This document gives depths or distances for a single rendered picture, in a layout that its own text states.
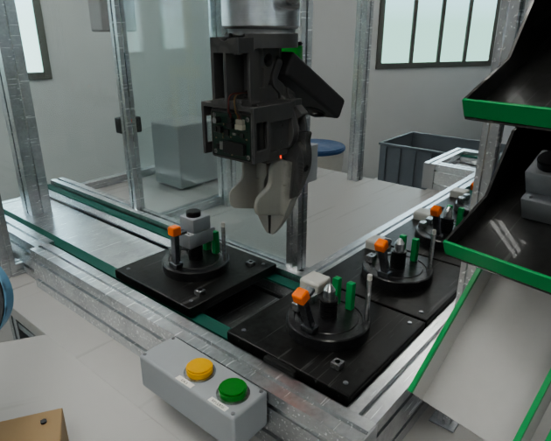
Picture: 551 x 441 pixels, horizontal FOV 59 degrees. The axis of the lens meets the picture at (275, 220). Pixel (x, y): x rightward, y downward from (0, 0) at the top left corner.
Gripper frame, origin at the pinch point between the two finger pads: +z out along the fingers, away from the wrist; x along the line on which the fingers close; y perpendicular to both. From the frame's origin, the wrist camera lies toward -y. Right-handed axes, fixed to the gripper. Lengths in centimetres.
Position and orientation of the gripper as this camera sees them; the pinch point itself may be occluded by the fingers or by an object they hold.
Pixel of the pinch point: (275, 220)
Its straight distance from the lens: 55.6
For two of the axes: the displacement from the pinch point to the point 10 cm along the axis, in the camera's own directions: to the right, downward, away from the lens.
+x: 7.6, 2.4, -6.0
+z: 0.0, 9.3, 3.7
